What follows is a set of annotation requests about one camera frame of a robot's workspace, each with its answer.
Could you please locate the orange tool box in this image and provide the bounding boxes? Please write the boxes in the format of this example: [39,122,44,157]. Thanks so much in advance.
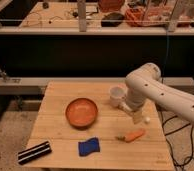
[125,8,171,27]

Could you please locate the orange toy carrot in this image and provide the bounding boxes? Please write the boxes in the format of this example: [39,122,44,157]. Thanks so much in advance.
[116,129,145,143]

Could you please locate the orange bowl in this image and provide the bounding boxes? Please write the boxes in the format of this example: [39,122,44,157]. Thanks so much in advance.
[65,98,98,128]

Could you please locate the translucent plastic cup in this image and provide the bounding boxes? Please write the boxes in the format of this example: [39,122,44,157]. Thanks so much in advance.
[109,86,125,107]

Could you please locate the blue sponge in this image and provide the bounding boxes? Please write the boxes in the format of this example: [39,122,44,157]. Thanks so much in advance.
[78,137,100,157]

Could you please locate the white plastic bottle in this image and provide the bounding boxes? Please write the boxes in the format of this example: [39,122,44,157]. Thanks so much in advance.
[118,101,151,125]

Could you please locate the white vertical post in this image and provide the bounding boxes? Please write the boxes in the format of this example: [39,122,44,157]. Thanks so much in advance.
[77,0,87,32]

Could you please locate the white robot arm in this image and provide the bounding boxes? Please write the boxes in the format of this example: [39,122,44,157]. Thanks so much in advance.
[125,63,194,125]

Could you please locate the black floor cables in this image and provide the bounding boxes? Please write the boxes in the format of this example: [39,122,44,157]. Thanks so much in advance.
[161,113,194,171]

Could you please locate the black striped eraser block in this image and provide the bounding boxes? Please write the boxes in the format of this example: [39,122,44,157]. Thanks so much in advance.
[18,141,52,165]

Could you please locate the grey metal rail beam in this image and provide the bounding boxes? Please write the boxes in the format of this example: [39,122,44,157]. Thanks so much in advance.
[0,77,194,95]

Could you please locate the black object on bench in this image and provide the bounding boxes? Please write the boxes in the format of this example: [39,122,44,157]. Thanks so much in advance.
[101,12,124,27]

